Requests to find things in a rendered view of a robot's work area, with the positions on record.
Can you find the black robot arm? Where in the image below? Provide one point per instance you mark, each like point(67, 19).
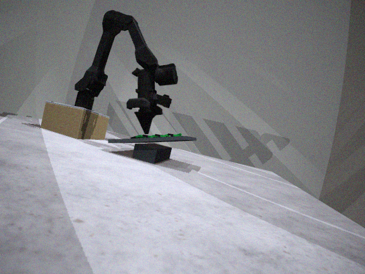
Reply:
point(95, 79)

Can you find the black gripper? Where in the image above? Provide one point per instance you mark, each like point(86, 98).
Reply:
point(146, 110)

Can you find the grey switch panel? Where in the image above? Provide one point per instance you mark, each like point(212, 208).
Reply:
point(151, 152)

